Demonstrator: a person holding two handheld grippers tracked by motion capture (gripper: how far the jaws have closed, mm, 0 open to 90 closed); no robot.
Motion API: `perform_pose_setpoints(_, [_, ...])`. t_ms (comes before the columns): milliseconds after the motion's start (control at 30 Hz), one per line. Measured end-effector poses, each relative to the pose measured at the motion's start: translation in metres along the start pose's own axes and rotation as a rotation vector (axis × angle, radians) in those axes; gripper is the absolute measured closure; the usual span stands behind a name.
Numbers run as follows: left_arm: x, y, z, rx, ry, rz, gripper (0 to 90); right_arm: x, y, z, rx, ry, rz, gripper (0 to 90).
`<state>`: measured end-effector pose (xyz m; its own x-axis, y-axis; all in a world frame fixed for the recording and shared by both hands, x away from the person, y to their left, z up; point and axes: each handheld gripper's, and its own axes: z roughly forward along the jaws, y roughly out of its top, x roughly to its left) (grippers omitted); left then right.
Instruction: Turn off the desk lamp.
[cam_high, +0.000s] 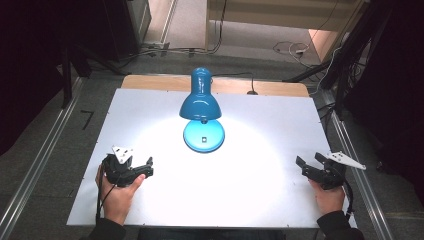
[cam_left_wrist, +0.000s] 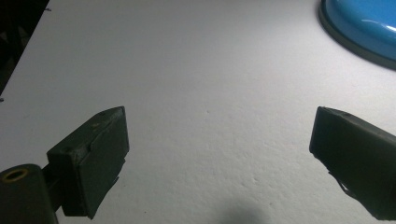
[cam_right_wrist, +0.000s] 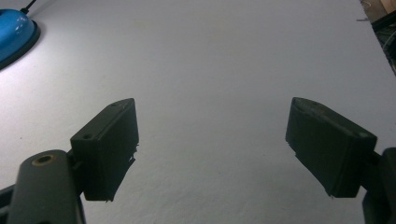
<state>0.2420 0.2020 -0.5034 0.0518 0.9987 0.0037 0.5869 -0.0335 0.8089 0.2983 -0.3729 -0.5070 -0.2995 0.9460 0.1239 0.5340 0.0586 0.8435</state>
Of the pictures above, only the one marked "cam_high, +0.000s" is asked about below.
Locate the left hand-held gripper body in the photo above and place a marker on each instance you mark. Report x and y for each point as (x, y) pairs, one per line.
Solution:
(120, 166)

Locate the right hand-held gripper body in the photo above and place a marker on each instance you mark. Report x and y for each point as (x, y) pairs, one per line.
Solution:
(333, 168)

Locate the blue desk lamp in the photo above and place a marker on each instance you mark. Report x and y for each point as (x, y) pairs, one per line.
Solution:
(200, 103)

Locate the person's right hand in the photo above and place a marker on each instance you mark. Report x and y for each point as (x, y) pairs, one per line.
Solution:
(329, 199)

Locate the person's left hand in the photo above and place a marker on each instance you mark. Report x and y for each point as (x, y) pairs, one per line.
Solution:
(116, 200)

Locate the black tripod stand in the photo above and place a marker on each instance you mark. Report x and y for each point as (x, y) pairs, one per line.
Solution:
(350, 56)

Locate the black metal stand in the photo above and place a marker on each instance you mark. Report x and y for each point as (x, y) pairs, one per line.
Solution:
(68, 73)

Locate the grey power strip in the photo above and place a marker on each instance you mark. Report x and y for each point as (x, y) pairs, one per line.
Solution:
(156, 45)

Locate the black cabinet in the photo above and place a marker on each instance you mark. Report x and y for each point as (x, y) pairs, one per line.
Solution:
(123, 26)

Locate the light wooden furniture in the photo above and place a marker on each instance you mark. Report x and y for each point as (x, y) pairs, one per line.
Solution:
(286, 20)

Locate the metal floor rail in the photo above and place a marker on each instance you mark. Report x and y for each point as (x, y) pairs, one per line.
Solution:
(40, 156)
(361, 186)

